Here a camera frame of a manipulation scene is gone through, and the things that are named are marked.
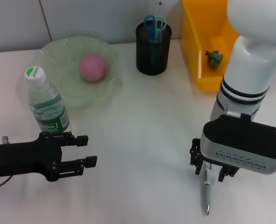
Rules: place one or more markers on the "yellow plastic bin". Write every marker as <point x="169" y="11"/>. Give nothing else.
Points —
<point x="193" y="42"/>

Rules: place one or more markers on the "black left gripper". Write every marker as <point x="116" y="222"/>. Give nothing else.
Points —
<point x="25" y="158"/>

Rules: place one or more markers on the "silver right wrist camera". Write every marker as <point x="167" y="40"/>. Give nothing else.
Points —
<point x="240" y="144"/>

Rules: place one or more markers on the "green plastic wrapper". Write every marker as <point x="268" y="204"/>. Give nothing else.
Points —
<point x="214" y="59"/>

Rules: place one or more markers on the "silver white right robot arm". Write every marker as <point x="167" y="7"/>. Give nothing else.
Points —
<point x="252" y="58"/>

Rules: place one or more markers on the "pink peach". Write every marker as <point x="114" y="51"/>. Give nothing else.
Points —
<point x="92" y="67"/>

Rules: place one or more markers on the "blue sheathed scissors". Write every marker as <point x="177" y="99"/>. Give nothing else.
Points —
<point x="154" y="32"/>

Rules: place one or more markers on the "black mesh pen holder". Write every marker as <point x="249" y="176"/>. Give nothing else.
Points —
<point x="144" y="58"/>

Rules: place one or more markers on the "pale green glass fruit plate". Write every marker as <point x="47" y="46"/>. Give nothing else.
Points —
<point x="65" y="51"/>

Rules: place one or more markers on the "transparent plastic ruler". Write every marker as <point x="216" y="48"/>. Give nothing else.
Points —
<point x="160" y="8"/>

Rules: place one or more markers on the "clear green-label water bottle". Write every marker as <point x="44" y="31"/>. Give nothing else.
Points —
<point x="47" y="107"/>

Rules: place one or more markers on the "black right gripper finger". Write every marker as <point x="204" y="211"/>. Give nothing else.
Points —
<point x="196" y="154"/>
<point x="225" y="173"/>

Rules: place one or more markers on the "grey retractable pen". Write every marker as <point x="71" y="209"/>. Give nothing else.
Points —
<point x="207" y="193"/>

